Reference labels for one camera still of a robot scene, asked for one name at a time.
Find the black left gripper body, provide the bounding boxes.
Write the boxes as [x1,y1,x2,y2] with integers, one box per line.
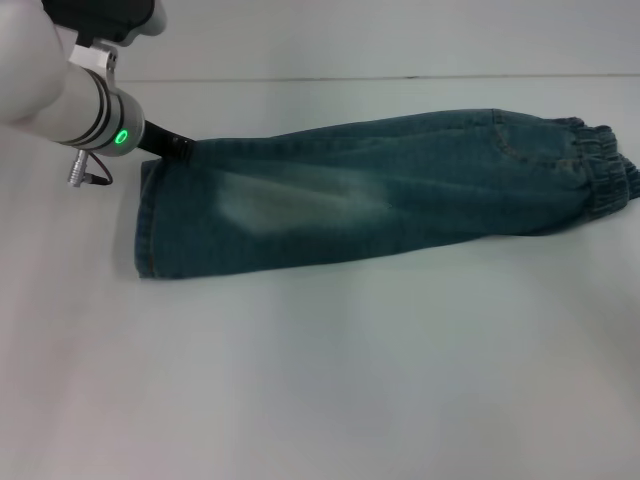
[137,120,177,157]

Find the blue denim shorts with print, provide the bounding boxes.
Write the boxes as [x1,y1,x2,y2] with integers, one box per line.
[132,108,640,281]

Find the thin gripper cable with plug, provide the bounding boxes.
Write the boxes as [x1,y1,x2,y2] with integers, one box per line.
[67,148,115,187]

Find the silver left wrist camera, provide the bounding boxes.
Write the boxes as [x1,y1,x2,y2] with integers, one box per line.
[40,0,168,84]

